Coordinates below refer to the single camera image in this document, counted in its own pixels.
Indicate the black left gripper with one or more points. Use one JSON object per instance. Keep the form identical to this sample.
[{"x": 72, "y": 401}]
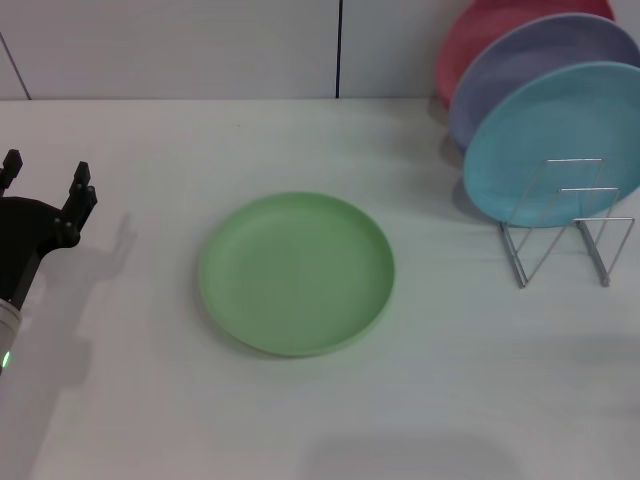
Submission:
[{"x": 20, "y": 225}]

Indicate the green plastic plate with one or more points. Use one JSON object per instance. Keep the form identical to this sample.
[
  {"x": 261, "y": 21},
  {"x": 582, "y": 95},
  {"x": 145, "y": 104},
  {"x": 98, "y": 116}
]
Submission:
[{"x": 296, "y": 274}]

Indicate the pink plastic plate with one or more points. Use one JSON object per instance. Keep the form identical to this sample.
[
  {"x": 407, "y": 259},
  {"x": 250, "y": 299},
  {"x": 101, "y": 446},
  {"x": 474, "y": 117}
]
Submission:
[{"x": 462, "y": 47}]

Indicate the purple plastic plate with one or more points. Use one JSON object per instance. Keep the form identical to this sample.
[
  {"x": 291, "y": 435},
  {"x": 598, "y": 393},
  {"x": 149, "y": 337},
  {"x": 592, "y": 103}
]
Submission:
[{"x": 505, "y": 65}]

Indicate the blue plastic plate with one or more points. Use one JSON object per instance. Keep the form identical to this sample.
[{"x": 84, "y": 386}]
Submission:
[{"x": 530, "y": 135}]

